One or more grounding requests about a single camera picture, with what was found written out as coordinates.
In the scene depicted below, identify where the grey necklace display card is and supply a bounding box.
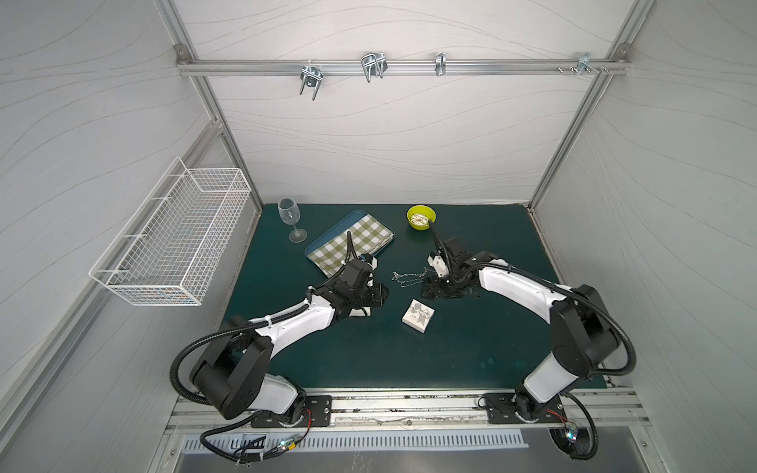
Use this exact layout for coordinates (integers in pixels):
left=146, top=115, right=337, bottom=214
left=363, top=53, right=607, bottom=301
left=349, top=307, right=372, bottom=317

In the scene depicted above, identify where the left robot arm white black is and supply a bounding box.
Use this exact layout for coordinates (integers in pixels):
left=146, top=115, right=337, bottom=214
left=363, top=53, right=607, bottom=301
left=169, top=240, right=388, bottom=465

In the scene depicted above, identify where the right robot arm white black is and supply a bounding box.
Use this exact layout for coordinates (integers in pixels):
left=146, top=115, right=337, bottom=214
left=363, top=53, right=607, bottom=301
left=422, top=226, right=638, bottom=461

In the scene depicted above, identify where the blue rectangular tray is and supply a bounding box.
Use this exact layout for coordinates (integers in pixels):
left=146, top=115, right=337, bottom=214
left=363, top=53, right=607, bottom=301
left=304, top=209, right=395, bottom=279

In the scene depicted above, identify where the green checked cloth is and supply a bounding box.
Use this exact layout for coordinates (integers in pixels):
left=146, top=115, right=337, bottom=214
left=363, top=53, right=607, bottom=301
left=308, top=214, right=394, bottom=278

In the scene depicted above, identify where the white striped item in bowl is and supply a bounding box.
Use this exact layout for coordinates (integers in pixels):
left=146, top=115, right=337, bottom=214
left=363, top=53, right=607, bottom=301
left=410, top=213, right=429, bottom=227

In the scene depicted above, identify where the yellow-green plastic bowl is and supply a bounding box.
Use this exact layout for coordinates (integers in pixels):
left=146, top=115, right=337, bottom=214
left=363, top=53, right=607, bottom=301
left=406, top=205, right=437, bottom=231

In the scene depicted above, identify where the clear wine glass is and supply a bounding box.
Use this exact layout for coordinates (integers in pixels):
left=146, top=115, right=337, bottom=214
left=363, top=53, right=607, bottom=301
left=277, top=198, right=308, bottom=244

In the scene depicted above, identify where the metal clamp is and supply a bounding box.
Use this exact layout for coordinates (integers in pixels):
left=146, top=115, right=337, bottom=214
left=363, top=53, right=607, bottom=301
left=299, top=64, right=324, bottom=101
left=360, top=52, right=388, bottom=83
left=435, top=52, right=447, bottom=77
left=556, top=53, right=610, bottom=77

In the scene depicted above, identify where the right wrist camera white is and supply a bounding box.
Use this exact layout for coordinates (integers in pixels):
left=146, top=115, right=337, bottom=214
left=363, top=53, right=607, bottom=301
left=427, top=254, right=449, bottom=279

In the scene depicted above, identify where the white slotted cable duct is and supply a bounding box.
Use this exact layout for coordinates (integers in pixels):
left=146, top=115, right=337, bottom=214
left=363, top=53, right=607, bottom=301
left=208, top=429, right=528, bottom=454

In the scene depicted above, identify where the white wire basket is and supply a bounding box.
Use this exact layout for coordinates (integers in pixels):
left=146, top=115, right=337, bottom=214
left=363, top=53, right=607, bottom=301
left=89, top=158, right=252, bottom=307

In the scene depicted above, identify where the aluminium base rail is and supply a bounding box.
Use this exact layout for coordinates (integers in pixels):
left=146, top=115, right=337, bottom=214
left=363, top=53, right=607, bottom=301
left=164, top=386, right=652, bottom=436

